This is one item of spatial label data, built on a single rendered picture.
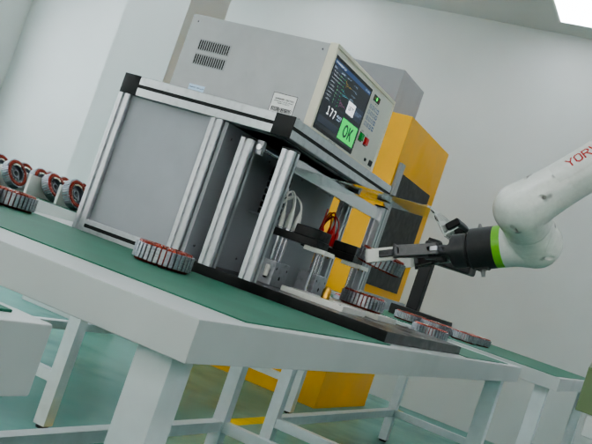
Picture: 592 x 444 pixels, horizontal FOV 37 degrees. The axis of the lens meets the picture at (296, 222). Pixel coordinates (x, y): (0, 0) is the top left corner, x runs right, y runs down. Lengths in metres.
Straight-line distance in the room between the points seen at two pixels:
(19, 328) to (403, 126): 5.21
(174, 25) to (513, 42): 3.03
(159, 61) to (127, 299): 5.07
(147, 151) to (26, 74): 7.99
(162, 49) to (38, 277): 5.02
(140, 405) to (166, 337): 0.10
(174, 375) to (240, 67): 1.16
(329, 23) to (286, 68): 6.28
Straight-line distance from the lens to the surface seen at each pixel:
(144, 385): 1.02
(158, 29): 6.12
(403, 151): 5.72
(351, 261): 2.15
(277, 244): 2.00
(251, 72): 2.04
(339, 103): 2.05
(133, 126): 2.00
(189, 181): 1.88
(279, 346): 1.15
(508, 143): 7.48
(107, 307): 1.01
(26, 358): 0.60
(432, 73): 7.80
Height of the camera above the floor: 0.84
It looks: 2 degrees up
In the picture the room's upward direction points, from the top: 19 degrees clockwise
